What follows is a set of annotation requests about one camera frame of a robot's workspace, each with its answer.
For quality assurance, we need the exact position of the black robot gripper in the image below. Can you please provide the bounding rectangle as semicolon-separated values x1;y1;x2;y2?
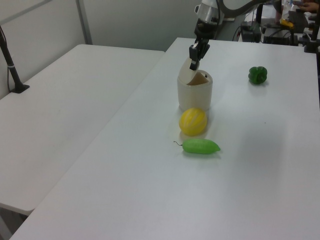
188;20;219;71

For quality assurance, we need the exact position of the beige cylindrical garbage bin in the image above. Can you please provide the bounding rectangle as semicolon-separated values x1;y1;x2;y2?
176;70;215;112

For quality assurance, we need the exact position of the red and black cable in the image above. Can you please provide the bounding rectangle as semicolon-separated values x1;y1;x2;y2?
232;24;242;42

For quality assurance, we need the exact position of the dark green toy bell pepper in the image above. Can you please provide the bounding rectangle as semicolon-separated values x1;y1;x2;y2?
248;66;269;86

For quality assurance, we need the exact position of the black pole with base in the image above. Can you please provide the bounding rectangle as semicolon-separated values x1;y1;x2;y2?
0;26;30;94

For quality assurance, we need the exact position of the person's hand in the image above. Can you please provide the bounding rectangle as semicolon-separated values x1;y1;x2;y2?
298;0;320;13

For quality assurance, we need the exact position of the thin black cable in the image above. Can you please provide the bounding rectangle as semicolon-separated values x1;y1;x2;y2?
0;24;12;94

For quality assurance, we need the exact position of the light green toy cucumber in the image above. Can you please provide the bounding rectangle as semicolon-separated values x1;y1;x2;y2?
173;138;222;155

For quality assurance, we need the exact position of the yellow object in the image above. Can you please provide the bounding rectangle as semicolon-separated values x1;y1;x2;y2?
279;18;295;28

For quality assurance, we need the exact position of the black electronics unit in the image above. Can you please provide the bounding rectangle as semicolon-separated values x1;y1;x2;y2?
262;25;300;46

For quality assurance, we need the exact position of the yellow striped toy melon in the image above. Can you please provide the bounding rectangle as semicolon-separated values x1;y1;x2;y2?
178;106;208;137

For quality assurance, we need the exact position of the black box device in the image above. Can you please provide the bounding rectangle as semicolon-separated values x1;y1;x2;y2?
240;21;262;43

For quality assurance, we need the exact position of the grey partition post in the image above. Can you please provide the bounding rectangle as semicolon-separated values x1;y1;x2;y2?
75;0;94;46

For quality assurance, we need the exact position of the black camera stand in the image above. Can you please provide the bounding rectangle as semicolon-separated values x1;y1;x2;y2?
302;21;320;54

